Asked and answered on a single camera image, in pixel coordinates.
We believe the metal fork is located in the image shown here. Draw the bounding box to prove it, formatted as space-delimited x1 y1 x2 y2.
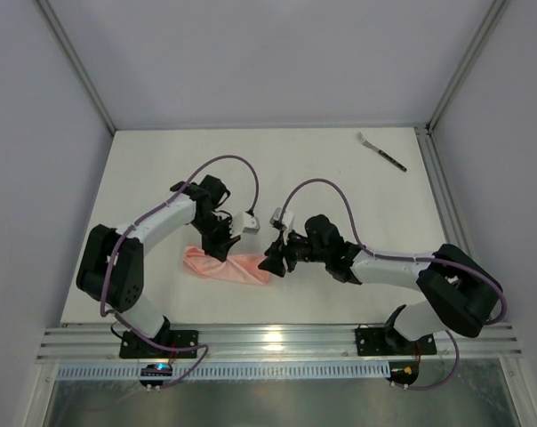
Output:
356 132 407 173

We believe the aluminium rail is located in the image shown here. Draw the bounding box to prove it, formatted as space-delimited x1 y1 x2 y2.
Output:
413 125 492 321
36 323 522 363

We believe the frame post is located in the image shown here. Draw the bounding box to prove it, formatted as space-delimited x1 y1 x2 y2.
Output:
33 0 117 136
426 0 510 133

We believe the aluminium right side rail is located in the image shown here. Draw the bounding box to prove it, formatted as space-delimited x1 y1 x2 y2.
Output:
413 125 492 321

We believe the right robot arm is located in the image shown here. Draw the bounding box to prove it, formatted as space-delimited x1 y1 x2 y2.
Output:
259 214 501 354

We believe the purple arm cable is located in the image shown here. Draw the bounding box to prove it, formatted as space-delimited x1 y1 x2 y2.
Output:
99 154 260 391
279 179 508 393

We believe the aluminium front rail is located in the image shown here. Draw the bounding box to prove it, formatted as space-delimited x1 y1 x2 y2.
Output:
36 323 522 363

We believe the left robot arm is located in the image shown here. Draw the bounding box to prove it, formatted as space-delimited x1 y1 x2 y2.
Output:
76 175 240 350

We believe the slotted cable duct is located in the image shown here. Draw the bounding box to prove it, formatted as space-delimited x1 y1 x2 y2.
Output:
56 360 389 381

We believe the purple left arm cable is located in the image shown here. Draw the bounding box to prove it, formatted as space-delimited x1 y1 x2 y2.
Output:
99 154 260 391

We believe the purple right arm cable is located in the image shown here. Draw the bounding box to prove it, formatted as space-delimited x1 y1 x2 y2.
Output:
279 179 508 393

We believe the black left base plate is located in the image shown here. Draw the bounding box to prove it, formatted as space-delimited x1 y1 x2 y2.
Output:
119 329 199 359

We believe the right frame post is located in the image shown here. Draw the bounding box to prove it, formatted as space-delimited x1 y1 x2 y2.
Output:
426 0 510 133

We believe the left controller board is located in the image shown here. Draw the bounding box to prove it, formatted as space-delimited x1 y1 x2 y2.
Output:
138 363 172 389

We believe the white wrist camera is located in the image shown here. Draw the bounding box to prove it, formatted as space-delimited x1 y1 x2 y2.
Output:
229 211 260 238
269 207 294 244

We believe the controller board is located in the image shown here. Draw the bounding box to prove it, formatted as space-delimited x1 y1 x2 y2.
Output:
138 363 172 389
387 361 420 388

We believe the pink satin napkin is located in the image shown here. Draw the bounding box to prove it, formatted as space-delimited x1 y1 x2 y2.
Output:
182 246 271 286

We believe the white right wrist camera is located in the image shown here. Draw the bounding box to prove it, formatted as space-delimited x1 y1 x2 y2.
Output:
269 207 294 244

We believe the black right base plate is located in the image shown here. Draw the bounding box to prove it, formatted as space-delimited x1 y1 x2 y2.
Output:
354 326 437 357

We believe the left frame post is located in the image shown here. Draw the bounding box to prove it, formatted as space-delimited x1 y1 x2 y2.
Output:
33 0 117 136

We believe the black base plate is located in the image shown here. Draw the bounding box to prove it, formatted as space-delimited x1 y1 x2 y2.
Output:
354 326 437 357
119 329 199 359

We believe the right controller board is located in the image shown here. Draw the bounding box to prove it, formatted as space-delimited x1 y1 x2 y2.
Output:
387 361 420 388

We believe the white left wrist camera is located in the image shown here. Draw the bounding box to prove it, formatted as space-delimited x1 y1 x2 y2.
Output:
229 211 260 238

